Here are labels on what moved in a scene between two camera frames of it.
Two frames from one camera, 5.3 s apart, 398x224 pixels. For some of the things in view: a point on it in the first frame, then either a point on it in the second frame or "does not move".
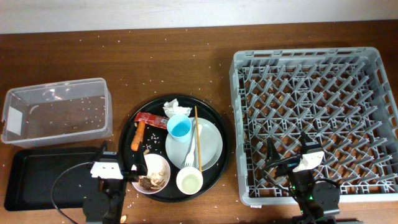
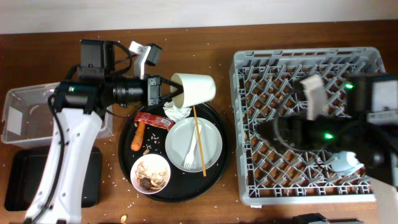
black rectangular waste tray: x=33 y=169 does not move
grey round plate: x=211 y=145 does not move
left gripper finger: x=102 y=150 to x=168 y=98
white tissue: x=171 y=108 does not move
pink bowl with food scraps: x=158 y=173 does not move
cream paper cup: x=189 y=180 to x=197 y=88
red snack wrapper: x=152 y=119 does not move
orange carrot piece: x=138 y=136 does not move
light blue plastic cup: x=180 y=127 to x=345 y=163
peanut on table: x=123 y=218 does not move
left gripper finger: x=142 y=167 to x=180 y=87
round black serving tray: x=186 y=144 does not move
